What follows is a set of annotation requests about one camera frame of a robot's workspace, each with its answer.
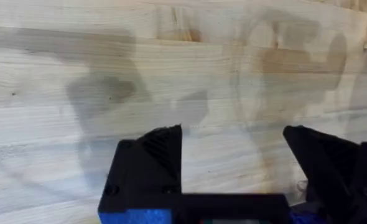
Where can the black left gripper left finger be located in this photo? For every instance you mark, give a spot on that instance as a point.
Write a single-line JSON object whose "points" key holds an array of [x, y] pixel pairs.
{"points": [[146, 168]]}

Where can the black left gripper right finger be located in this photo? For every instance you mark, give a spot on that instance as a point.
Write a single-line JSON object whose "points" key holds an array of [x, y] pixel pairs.
{"points": [[336, 168]]}

